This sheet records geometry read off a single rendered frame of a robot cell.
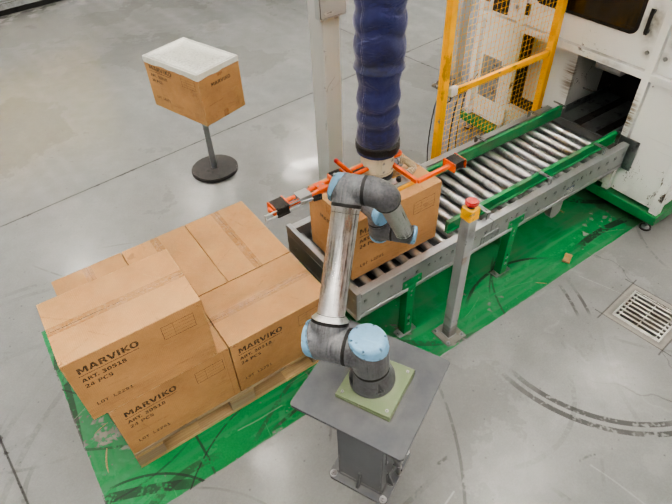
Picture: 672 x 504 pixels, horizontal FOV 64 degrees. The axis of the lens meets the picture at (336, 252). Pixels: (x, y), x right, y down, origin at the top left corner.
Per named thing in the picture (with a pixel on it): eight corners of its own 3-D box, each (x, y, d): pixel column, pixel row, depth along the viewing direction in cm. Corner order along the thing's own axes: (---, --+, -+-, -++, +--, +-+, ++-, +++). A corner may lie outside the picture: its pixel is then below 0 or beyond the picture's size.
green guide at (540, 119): (549, 110, 414) (552, 100, 408) (560, 116, 407) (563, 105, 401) (386, 188, 350) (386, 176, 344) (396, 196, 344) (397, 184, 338)
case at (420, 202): (392, 202, 340) (394, 147, 313) (435, 236, 316) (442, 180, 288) (312, 240, 317) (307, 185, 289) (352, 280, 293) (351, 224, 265)
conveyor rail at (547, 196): (614, 163, 387) (623, 141, 374) (621, 167, 384) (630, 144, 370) (355, 312, 295) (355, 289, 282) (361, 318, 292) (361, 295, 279)
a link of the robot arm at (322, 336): (337, 370, 205) (365, 173, 197) (295, 360, 211) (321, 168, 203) (349, 360, 220) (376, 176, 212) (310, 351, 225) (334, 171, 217)
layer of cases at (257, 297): (250, 245, 375) (241, 200, 348) (332, 338, 315) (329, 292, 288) (76, 327, 328) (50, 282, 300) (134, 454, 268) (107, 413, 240)
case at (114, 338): (185, 303, 285) (166, 248, 258) (217, 354, 261) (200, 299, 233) (69, 358, 262) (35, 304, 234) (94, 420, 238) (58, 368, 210)
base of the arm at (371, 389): (402, 367, 223) (402, 353, 216) (384, 405, 212) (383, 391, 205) (361, 352, 231) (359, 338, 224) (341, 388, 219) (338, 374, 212)
